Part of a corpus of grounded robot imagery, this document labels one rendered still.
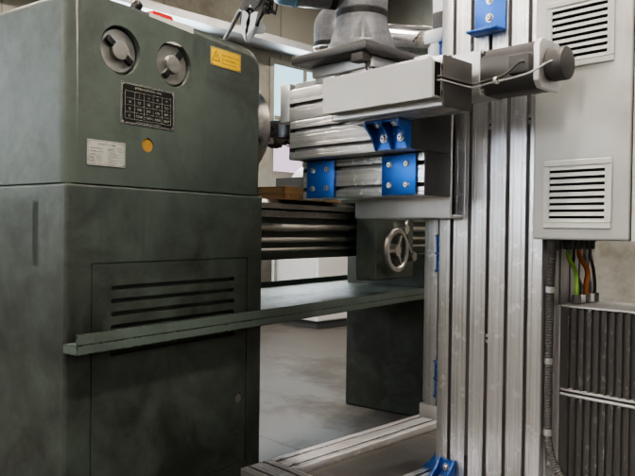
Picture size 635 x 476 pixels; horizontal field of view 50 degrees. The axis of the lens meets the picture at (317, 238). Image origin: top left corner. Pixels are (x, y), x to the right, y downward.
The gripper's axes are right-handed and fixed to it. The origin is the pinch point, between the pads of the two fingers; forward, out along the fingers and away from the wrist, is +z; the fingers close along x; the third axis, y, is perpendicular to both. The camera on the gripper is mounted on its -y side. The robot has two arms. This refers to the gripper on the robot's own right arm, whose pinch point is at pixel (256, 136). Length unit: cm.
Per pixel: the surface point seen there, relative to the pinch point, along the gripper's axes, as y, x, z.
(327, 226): 14.2, -29.6, -19.2
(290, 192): -7.7, -19.4, -21.3
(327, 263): 256, -57, 159
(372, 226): 29.7, -29.3, -27.1
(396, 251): 37, -38, -32
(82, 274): -85, -40, -31
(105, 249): -80, -36, -31
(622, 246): 392, -41, -23
